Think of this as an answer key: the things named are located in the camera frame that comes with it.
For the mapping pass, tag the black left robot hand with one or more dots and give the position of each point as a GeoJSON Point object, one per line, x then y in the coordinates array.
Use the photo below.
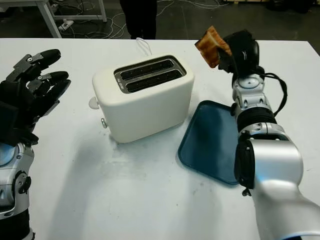
{"type": "Point", "coordinates": [25, 92]}

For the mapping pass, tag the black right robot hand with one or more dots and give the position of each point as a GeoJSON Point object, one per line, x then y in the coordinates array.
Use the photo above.
{"type": "Point", "coordinates": [240, 35]}

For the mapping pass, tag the brown toast slice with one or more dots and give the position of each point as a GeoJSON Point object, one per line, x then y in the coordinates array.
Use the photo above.
{"type": "Point", "coordinates": [210, 47]}

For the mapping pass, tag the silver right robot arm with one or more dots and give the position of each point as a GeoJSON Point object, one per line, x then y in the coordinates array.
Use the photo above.
{"type": "Point", "coordinates": [272, 160]}

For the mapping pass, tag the person in dark trousers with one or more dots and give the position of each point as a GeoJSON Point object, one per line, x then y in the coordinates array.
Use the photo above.
{"type": "Point", "coordinates": [140, 17]}

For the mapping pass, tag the cream two-slot toaster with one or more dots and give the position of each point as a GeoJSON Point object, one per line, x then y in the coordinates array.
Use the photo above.
{"type": "Point", "coordinates": [140, 112]}

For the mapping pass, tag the black bag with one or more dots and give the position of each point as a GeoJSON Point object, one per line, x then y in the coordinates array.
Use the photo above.
{"type": "Point", "coordinates": [287, 5]}

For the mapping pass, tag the white power strip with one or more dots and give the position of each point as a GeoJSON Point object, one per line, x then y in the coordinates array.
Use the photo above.
{"type": "Point", "coordinates": [65, 25]}

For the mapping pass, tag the dark blue plastic tray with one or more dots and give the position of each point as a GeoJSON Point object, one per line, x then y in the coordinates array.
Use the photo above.
{"type": "Point", "coordinates": [207, 140]}

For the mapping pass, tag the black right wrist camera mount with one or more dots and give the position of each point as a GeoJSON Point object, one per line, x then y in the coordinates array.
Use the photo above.
{"type": "Point", "coordinates": [247, 57]}

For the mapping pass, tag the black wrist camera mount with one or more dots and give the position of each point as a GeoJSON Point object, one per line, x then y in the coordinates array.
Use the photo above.
{"type": "Point", "coordinates": [247, 57]}
{"type": "Point", "coordinates": [7, 122]}

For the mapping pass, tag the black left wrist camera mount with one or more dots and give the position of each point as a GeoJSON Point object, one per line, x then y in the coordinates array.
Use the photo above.
{"type": "Point", "coordinates": [7, 122]}

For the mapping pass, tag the white metal table frame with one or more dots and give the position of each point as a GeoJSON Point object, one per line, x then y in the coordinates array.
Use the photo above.
{"type": "Point", "coordinates": [51, 20]}

